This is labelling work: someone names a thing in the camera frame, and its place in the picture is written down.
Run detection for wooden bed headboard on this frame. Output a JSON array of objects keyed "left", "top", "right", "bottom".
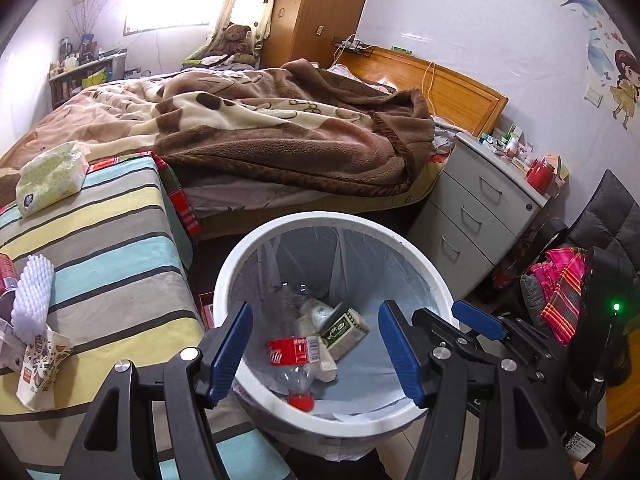
[{"left": 340, "top": 47, "right": 508, "bottom": 136}]

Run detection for brown teddy bear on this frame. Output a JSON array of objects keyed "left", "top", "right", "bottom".
[{"left": 213, "top": 23, "right": 256, "bottom": 65}]

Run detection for clear plastic cola bottle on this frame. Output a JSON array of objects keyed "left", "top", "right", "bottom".
[{"left": 264, "top": 284, "right": 327, "bottom": 414}]

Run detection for red milk drink can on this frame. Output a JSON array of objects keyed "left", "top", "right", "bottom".
[{"left": 0, "top": 254, "right": 18, "bottom": 322}]

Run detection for girl wall sticker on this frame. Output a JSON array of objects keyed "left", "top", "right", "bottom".
[{"left": 610, "top": 49, "right": 640, "bottom": 130}]

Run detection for grey drawer nightstand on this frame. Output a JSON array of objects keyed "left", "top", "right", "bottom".
[{"left": 407, "top": 133, "right": 549, "bottom": 299}]

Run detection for wooden wardrobe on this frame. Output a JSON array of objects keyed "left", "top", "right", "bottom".
[{"left": 260, "top": 0, "right": 366, "bottom": 68}]

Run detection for pink plaid cloth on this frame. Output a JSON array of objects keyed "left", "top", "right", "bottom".
[{"left": 529, "top": 247, "right": 586, "bottom": 347}]

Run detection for floral curtain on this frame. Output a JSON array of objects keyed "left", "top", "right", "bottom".
[{"left": 188, "top": 0, "right": 274, "bottom": 60}]

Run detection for white foam net sleeve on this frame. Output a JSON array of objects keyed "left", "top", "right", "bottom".
[{"left": 11, "top": 255, "right": 54, "bottom": 344}]

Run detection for white round trash bin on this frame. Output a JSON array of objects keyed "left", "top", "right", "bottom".
[{"left": 213, "top": 211, "right": 454, "bottom": 462}]

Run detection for brown fleece blanket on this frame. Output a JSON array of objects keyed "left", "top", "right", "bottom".
[{"left": 1, "top": 58, "right": 435, "bottom": 203}]

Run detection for striped table cloth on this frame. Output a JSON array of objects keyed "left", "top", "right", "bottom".
[{"left": 0, "top": 154, "right": 296, "bottom": 480}]

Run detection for red mug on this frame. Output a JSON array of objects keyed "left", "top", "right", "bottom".
[{"left": 526, "top": 159, "right": 554, "bottom": 195}]

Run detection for printed paper snack bag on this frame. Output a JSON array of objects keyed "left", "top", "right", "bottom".
[{"left": 16, "top": 327, "right": 73, "bottom": 412}]

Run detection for dried branch bouquet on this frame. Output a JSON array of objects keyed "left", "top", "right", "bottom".
[{"left": 66, "top": 0, "right": 111, "bottom": 40}]

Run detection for green tissue pack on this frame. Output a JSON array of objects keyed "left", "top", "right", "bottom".
[{"left": 15, "top": 142, "right": 89, "bottom": 218}]

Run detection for cluttered wall shelf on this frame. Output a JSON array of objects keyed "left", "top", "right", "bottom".
[{"left": 48, "top": 35, "right": 128, "bottom": 110}]

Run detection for beige green medicine box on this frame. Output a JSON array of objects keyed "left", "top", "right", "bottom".
[{"left": 320, "top": 309, "right": 370, "bottom": 361}]

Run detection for black quilted chair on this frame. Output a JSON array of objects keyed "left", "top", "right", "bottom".
[{"left": 567, "top": 169, "right": 640, "bottom": 271}]

